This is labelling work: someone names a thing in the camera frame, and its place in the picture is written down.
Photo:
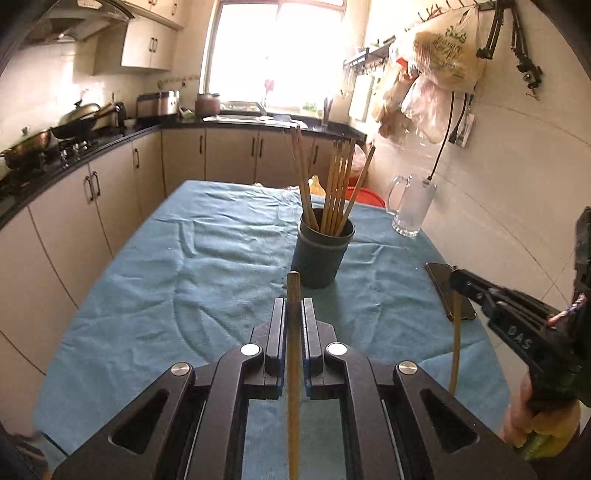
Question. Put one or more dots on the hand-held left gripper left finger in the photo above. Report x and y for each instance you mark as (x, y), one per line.
(278, 332)

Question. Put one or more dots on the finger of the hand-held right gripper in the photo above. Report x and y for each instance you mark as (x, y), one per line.
(473, 288)

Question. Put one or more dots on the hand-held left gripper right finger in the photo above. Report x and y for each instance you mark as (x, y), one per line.
(310, 332)

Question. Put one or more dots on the tan bamboo chopstick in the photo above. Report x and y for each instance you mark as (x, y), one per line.
(293, 392)
(456, 346)

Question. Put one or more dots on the dark grey chopstick holder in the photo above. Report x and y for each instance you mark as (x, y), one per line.
(318, 263)

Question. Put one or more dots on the set of wooden chopsticks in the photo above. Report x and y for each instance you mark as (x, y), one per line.
(336, 184)

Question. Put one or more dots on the person's right hand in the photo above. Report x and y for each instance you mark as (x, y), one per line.
(515, 420)

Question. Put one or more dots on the black smartphone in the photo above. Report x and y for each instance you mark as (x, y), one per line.
(443, 286)

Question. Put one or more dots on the blue table cloth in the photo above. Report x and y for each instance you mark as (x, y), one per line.
(207, 277)

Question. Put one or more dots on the glass beer mug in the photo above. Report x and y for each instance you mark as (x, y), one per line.
(413, 207)

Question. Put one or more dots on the red basin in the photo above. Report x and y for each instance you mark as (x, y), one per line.
(369, 197)

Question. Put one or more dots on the yellow white plastic bag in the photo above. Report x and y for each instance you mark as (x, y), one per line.
(358, 161)

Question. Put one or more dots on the clear hanging plastic bag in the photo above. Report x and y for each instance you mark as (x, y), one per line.
(427, 110)

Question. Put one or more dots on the countertop utensil cup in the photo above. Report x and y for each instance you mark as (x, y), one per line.
(327, 117)

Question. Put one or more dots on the white cutting board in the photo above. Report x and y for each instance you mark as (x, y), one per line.
(361, 97)

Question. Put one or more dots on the black clamp stand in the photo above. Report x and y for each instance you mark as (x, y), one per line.
(526, 64)

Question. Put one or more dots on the brown clay pot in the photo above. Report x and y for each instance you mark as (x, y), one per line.
(207, 106)

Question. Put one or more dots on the printed yellowish plastic bag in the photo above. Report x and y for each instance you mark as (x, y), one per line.
(448, 50)

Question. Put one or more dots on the beige kitchen base cabinets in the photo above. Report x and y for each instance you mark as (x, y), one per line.
(60, 230)

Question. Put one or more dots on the black kitchen countertop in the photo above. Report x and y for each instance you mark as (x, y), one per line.
(115, 138)

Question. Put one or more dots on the silver rice cooker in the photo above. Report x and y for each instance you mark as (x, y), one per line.
(157, 105)

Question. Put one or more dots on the dark kettle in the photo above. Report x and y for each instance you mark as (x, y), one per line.
(121, 115)

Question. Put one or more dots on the kitchen window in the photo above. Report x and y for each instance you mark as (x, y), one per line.
(277, 55)

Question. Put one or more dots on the gas stove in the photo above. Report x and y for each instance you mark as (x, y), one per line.
(69, 150)

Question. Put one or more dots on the black wok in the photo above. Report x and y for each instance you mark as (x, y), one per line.
(74, 129)

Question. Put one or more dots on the steel wok lid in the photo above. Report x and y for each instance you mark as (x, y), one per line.
(81, 112)

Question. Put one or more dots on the stainless steel wok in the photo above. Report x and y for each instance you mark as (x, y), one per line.
(27, 145)

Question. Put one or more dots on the beige upper cabinets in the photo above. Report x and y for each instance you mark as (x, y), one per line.
(147, 46)

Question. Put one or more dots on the range hood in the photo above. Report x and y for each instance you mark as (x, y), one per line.
(78, 18)

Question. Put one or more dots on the white wall socket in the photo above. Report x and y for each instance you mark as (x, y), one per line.
(467, 131)

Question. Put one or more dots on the black wall rack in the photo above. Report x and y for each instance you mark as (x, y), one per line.
(364, 57)

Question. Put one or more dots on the wall hook rail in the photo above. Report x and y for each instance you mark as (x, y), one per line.
(178, 82)

